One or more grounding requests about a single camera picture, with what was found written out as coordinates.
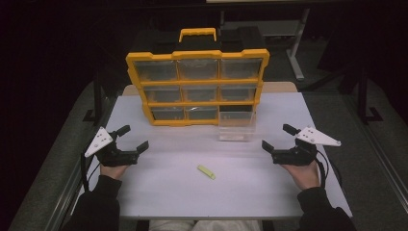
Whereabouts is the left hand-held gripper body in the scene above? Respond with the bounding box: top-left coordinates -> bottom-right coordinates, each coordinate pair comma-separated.
84,126 -> 140,167

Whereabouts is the person's left hand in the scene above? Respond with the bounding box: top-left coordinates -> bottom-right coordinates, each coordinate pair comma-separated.
99,163 -> 130,181

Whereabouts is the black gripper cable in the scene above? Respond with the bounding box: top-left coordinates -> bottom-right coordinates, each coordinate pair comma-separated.
79,150 -> 101,193
315,148 -> 344,190

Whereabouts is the grid of clear drawers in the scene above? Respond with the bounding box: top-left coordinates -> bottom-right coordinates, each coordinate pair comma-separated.
133,58 -> 264,121

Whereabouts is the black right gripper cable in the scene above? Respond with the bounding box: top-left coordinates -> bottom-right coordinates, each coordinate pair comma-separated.
315,148 -> 344,190

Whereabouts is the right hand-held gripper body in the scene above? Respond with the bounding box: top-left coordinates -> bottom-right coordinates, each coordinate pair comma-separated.
270,125 -> 343,167

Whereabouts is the grey metal table stand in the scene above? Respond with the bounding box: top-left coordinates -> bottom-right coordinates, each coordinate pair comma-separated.
220,8 -> 312,82

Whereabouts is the person's right hand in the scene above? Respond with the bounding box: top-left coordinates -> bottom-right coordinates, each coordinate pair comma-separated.
281,159 -> 322,192

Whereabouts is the yellow black drawer cabinet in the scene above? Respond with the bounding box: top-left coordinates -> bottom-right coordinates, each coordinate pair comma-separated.
125,27 -> 270,127

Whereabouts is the black metal stand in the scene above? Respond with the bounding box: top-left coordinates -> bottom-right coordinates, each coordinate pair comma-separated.
356,65 -> 385,125
82,68 -> 108,123

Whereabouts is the clear plastic drawer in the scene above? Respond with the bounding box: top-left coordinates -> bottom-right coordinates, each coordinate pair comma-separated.
217,110 -> 258,142

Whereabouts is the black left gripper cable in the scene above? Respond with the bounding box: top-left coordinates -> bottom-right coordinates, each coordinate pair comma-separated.
79,150 -> 101,193

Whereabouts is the small yellow-green eraser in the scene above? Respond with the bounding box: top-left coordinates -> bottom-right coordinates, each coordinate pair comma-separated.
196,165 -> 217,181

